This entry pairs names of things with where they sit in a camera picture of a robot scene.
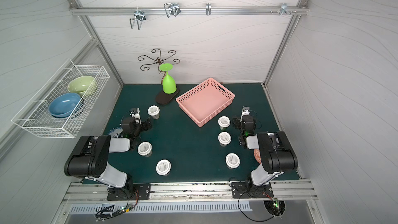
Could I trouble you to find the wires at left base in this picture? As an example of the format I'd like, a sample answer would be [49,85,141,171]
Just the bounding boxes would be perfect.
[94,189,140,222]

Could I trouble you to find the double metal hook middle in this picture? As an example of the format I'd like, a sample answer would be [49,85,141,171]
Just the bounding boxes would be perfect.
[164,3,181,18]

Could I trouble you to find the green upturned goblet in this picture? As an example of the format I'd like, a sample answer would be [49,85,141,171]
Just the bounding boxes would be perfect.
[159,63,177,94]

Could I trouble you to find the aluminium top rail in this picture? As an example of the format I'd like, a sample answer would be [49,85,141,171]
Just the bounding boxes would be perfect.
[70,6,309,17]

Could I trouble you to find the black cable right base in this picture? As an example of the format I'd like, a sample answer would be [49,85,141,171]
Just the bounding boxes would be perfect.
[228,177,277,223]

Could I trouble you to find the white slotted cable duct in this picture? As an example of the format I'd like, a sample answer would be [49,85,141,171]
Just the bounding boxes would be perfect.
[69,201,252,215]

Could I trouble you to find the double metal hook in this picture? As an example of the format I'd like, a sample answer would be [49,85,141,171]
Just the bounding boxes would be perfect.
[130,8,146,30]
[164,3,181,18]

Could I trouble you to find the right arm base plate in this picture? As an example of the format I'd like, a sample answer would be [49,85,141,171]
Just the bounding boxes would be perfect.
[230,181,274,199]

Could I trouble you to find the white wire wall basket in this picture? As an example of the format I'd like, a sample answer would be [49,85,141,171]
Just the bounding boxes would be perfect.
[11,60,110,139]

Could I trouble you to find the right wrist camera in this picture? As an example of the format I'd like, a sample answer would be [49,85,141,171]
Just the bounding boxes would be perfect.
[241,106,250,118]

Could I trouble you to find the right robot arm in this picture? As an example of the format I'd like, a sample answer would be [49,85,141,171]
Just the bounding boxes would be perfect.
[232,115,299,191]

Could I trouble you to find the metal hook right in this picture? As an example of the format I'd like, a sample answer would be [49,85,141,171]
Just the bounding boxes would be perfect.
[269,3,297,16]

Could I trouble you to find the single metal hook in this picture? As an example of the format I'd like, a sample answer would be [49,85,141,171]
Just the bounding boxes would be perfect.
[205,3,211,16]

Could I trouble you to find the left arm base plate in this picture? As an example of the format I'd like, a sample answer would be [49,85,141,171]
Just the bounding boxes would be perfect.
[106,184,151,201]

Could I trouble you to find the double metal hook left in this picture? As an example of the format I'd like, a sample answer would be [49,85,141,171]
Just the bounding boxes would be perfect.
[130,8,146,30]

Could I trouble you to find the orange patterned bowl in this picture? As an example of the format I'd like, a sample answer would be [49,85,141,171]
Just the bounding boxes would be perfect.
[254,149,261,164]

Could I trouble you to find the yogurt cup mid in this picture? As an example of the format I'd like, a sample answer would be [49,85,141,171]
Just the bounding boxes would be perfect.
[218,132,232,147]
[137,142,152,157]

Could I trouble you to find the pink plastic basket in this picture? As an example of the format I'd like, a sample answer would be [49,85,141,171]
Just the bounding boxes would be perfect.
[176,78,235,128]

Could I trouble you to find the light green bowl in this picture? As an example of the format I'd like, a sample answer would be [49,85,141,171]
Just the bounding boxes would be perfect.
[67,76,97,97]

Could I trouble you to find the blue white patterned bowl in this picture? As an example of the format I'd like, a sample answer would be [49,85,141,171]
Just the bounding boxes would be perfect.
[107,127,123,138]

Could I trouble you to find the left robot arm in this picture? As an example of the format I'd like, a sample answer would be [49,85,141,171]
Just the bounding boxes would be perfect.
[64,117,152,196]

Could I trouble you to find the aluminium rail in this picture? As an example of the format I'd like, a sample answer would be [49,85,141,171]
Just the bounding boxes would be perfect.
[70,6,309,17]
[62,179,318,204]

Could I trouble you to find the yogurt cup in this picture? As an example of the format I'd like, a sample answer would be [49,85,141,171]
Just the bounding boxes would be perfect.
[156,159,171,176]
[147,105,160,119]
[218,116,231,131]
[226,153,240,170]

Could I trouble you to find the aluminium front rail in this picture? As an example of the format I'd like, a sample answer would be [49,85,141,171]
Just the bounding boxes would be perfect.
[62,179,318,204]

